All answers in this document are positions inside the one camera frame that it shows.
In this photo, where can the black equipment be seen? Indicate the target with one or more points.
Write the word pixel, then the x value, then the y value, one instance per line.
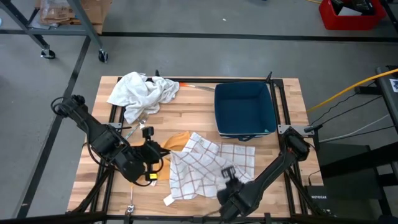
pixel 357 5

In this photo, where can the silver mounting plate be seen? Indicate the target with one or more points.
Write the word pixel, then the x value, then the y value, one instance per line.
pixel 114 125
pixel 284 129

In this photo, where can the yellow waffle towel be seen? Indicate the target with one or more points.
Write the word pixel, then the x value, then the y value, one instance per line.
pixel 177 141

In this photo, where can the white terry towel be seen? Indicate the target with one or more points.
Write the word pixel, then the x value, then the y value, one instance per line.
pixel 136 93

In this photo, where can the grey metal wheeled cart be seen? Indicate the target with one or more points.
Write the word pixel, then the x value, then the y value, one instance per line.
pixel 84 25

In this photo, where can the white red-checked towel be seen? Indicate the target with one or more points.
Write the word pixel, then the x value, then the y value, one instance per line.
pixel 199 168

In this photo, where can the clear plastic packet bag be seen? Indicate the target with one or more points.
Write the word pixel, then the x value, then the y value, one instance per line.
pixel 56 12

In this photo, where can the navy white striped fabric bin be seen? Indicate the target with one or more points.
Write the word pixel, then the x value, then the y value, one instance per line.
pixel 245 109

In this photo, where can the black Netgear router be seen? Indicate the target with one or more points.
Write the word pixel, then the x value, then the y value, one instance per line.
pixel 317 197

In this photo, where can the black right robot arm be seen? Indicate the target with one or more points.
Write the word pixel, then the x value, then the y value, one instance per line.
pixel 273 168

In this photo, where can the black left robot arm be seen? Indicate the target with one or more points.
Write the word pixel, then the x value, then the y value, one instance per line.
pixel 93 130

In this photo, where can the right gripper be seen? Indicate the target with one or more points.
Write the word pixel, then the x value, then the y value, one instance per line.
pixel 231 193

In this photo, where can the black stand base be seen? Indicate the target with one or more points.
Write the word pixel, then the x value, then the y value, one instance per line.
pixel 351 168

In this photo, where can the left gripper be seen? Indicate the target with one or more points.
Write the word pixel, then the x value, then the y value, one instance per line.
pixel 150 154

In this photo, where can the red plastic bin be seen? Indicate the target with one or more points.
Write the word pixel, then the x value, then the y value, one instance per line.
pixel 329 20

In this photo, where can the black side table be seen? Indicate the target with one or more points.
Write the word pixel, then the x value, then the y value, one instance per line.
pixel 390 93

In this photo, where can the black aluminium table frame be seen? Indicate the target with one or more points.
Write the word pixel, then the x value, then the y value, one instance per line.
pixel 281 102

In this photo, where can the cardboard box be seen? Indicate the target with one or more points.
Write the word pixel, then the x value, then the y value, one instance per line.
pixel 93 12

